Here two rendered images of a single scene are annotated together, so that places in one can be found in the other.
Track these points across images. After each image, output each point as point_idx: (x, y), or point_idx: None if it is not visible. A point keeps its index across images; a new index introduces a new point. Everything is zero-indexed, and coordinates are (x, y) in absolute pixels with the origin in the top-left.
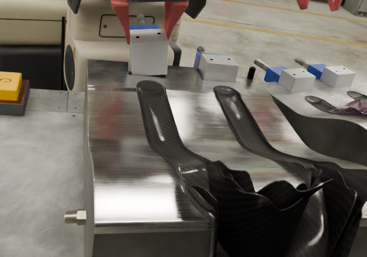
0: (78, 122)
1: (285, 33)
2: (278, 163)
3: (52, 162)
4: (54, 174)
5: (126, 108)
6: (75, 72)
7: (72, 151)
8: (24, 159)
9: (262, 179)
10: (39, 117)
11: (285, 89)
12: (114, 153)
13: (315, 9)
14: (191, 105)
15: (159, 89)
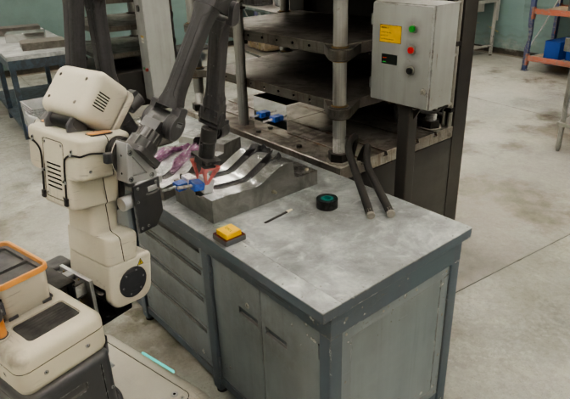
0: (221, 221)
1: None
2: (249, 157)
3: (249, 216)
4: (254, 213)
5: (235, 187)
6: (147, 269)
7: (240, 216)
8: (254, 219)
9: (261, 154)
10: None
11: (160, 182)
12: (266, 173)
13: None
14: (219, 181)
15: (215, 187)
